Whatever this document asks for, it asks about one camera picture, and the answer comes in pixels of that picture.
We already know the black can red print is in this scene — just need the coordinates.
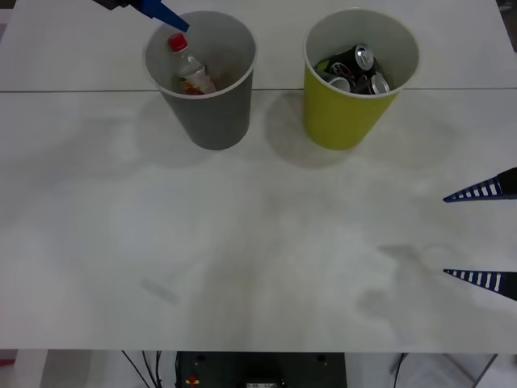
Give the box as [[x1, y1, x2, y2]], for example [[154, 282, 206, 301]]
[[322, 64, 353, 92]]

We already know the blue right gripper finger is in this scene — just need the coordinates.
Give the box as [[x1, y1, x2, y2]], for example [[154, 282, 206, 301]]
[[442, 167, 517, 203], [442, 268, 517, 302]]

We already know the yellow-green plastic bin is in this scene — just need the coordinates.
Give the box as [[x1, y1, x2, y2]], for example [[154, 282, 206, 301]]
[[302, 8, 420, 152]]

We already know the black can silver top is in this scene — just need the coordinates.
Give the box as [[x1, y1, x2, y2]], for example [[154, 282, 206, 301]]
[[355, 72, 392, 96]]

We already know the clear bottle red cap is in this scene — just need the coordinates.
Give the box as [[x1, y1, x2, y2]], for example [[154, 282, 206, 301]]
[[167, 32, 217, 96]]

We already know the black can green print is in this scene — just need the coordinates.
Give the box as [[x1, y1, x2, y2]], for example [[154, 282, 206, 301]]
[[315, 43, 377, 76]]

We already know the black robot torso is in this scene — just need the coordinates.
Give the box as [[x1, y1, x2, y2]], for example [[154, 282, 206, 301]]
[[175, 351, 347, 388]]

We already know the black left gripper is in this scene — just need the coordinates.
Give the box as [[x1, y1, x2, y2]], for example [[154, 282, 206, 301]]
[[92, 0, 191, 33]]

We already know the black cable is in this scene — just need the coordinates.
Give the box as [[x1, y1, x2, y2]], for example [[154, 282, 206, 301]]
[[389, 352, 410, 388], [120, 350, 151, 388], [141, 350, 159, 388]]

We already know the grey plastic bin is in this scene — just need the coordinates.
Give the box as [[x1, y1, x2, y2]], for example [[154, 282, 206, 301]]
[[141, 11, 259, 152]]

